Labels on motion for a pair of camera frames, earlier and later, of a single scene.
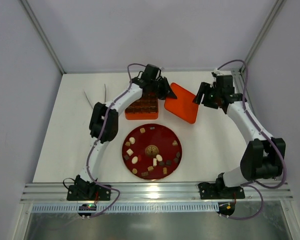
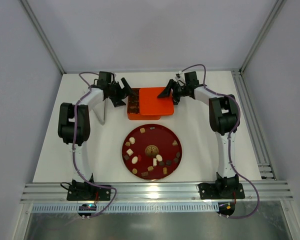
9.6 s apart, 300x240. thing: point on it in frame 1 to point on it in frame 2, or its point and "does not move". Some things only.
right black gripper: x=206 y=93 to x=175 y=91
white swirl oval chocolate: x=134 y=160 does not move
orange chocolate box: x=145 y=107 does not move
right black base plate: x=207 y=191 does not move
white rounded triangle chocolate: x=132 y=140 does not move
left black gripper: x=160 y=85 to x=119 y=91
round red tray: x=152 y=151 does not move
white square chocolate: x=129 y=152 does not move
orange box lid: x=183 y=106 to x=150 y=104
